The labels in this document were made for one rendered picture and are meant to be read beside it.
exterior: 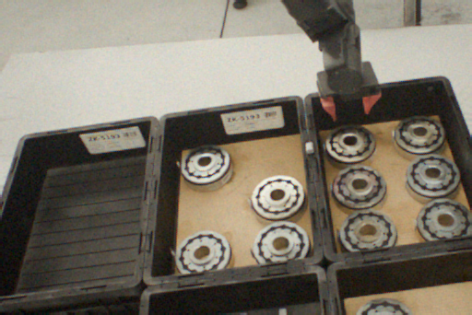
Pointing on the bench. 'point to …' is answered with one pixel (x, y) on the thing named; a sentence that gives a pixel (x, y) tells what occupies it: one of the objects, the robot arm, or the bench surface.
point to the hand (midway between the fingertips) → (349, 112)
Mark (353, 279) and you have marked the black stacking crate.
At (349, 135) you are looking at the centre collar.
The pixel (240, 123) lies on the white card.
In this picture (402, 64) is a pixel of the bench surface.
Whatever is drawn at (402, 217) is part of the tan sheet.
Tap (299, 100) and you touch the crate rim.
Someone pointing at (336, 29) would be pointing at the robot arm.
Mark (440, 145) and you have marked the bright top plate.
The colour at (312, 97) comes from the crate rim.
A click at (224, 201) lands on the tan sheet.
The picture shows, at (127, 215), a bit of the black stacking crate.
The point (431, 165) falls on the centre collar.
